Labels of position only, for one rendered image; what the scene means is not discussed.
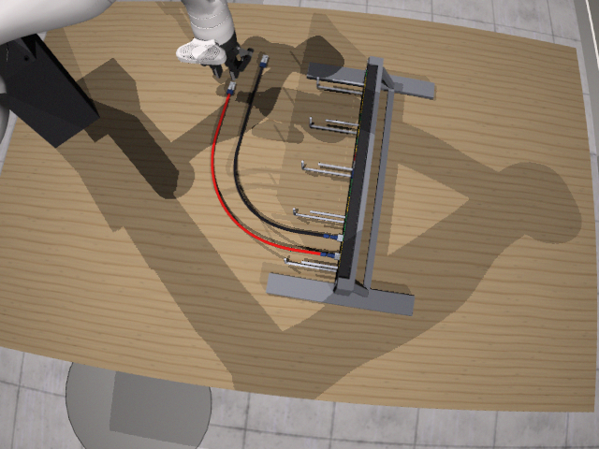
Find red cable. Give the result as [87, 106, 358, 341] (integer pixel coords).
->
[211, 94, 327, 256]

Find black patch cord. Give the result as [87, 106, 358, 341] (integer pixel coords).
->
[233, 66, 330, 239]

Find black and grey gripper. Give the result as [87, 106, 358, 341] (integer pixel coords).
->
[208, 27, 254, 80]

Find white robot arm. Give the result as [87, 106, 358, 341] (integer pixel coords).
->
[0, 0, 234, 144]

